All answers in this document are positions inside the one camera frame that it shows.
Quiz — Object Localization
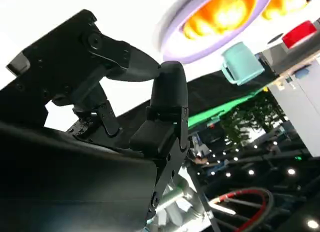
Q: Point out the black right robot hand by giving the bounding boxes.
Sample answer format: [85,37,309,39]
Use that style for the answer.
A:
[0,8,190,232]

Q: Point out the orange and white bread roll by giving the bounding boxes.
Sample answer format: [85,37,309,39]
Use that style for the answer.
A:
[261,0,309,21]
[182,0,259,42]

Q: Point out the silver green machine part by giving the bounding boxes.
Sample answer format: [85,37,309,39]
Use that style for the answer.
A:
[144,176,201,227]

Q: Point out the lilac plate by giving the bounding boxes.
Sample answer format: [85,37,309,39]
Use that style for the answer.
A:
[156,0,276,65]

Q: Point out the pale green mug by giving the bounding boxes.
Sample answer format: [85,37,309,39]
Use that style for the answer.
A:
[220,41,266,87]

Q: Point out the white cabinet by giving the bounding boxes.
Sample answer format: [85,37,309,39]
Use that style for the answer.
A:
[264,59,320,158]

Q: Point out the red box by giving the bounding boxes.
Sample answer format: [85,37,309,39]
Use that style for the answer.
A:
[281,20,317,49]

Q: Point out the red cable loop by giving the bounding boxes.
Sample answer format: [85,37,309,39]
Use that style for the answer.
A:
[209,187,274,232]

